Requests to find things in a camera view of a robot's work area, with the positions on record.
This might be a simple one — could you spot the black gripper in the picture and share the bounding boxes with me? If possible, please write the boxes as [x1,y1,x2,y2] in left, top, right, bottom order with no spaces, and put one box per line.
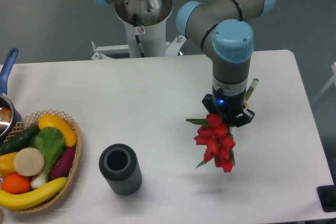
[202,88,255,127]

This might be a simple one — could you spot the red tulip bouquet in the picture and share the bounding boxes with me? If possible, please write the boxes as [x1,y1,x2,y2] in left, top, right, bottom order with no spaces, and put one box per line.
[185,77,259,173]

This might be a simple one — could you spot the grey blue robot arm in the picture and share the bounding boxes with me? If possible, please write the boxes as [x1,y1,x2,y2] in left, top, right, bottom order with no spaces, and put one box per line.
[95,0,276,127]

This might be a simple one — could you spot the dark grey ribbed vase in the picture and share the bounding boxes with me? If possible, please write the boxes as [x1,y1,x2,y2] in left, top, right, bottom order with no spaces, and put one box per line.
[99,143,142,196]

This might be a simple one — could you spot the black device at edge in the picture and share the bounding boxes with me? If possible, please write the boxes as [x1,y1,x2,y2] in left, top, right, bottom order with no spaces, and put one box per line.
[317,185,335,212]

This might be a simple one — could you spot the purple sweet potato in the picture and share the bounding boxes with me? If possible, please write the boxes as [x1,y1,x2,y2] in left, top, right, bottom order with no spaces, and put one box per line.
[49,147,76,180]

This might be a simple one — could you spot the green bok choy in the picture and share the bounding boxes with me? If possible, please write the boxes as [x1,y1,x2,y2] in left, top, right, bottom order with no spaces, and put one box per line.
[29,127,65,189]

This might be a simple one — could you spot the woven wicker basket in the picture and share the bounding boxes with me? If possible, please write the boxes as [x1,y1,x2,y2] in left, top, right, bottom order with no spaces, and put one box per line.
[1,110,82,213]

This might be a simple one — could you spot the green cucumber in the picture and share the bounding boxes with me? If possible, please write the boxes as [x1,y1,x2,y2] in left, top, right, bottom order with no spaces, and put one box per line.
[1,125,40,155]

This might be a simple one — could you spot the yellow bell pepper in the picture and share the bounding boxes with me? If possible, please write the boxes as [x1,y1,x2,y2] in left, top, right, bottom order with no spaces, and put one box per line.
[0,152,18,177]

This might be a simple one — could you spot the orange fruit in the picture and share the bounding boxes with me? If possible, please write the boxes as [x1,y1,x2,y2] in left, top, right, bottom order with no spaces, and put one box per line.
[1,173,30,195]

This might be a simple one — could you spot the yellow banana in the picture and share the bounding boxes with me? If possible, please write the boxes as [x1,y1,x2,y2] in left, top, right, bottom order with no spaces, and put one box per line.
[1,177,68,210]

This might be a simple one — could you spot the white furniture frame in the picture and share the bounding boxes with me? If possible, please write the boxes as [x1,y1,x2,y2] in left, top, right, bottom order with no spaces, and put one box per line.
[312,62,336,105]

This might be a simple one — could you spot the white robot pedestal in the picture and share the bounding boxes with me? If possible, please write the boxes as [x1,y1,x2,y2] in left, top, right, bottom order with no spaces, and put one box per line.
[91,0,186,60]

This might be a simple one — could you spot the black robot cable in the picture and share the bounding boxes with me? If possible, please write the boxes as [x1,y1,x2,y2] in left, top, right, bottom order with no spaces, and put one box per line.
[133,13,145,58]

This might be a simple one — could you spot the blue handled saucepan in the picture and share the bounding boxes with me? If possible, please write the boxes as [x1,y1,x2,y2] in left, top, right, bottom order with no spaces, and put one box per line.
[1,48,22,144]

